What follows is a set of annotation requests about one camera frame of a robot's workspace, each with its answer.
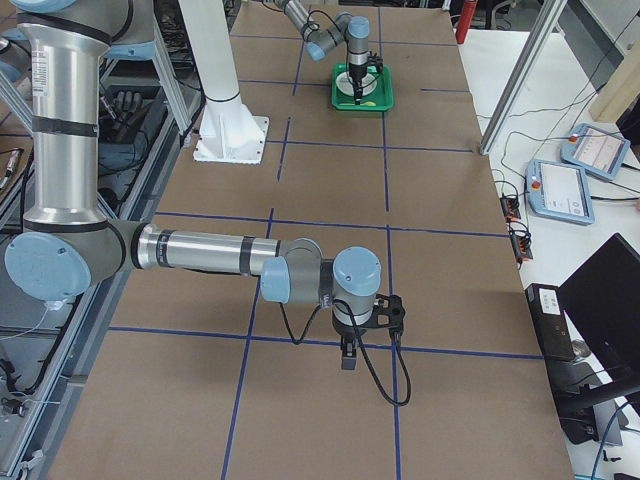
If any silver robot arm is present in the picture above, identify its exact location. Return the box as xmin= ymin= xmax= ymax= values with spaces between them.
xmin=275 ymin=0 xmax=371 ymax=105
xmin=4 ymin=1 xmax=382 ymax=370

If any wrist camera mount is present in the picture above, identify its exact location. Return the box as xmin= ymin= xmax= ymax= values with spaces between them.
xmin=360 ymin=294 xmax=405 ymax=341
xmin=366 ymin=51 xmax=384 ymax=75

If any green plastic tray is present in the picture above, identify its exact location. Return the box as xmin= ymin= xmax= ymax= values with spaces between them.
xmin=331 ymin=63 xmax=394 ymax=112

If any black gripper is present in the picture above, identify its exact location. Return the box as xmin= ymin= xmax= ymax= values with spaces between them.
xmin=332 ymin=319 xmax=368 ymax=370
xmin=348 ymin=63 xmax=366 ymax=104

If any wooden beam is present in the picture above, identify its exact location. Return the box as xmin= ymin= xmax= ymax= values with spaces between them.
xmin=589 ymin=41 xmax=640 ymax=123

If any aluminium frame post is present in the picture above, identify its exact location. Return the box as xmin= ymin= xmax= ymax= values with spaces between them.
xmin=479 ymin=0 xmax=568 ymax=155

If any near teach pendant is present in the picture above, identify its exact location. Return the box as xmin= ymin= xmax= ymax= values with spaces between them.
xmin=525 ymin=159 xmax=595 ymax=226

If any teach pendant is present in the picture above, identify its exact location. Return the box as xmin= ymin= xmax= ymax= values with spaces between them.
xmin=560 ymin=123 xmax=630 ymax=182
xmin=525 ymin=159 xmax=595 ymax=226

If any black monitor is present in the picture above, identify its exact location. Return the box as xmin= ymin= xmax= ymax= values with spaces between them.
xmin=559 ymin=233 xmax=639 ymax=379

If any white round plate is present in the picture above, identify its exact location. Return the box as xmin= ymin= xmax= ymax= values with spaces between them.
xmin=335 ymin=71 xmax=377 ymax=96

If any red cylinder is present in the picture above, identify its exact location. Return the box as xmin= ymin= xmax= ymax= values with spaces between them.
xmin=455 ymin=0 xmax=477 ymax=45

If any far teach pendant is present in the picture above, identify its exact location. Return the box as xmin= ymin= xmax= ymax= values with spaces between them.
xmin=560 ymin=123 xmax=630 ymax=182

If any black computer box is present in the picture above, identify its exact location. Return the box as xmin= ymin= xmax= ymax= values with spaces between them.
xmin=525 ymin=283 xmax=575 ymax=362

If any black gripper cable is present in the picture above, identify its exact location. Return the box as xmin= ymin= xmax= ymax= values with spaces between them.
xmin=279 ymin=297 xmax=413 ymax=405
xmin=303 ymin=9 xmax=351 ymax=66

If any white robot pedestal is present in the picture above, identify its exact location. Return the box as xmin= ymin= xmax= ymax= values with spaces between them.
xmin=179 ymin=0 xmax=269 ymax=165

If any orange black connector strip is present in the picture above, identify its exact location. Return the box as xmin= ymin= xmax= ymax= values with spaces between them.
xmin=499 ymin=195 xmax=521 ymax=221

